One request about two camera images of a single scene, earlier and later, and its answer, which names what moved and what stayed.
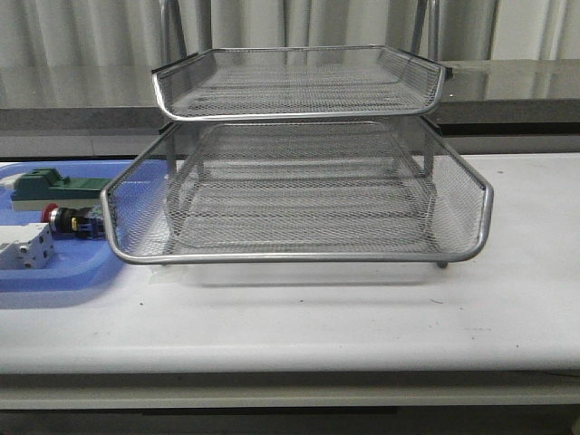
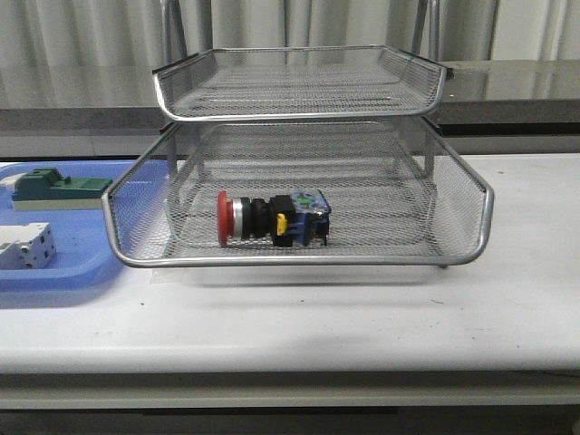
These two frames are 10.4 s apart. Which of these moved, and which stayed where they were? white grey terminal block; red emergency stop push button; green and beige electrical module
Moved: red emergency stop push button
Stayed: green and beige electrical module; white grey terminal block
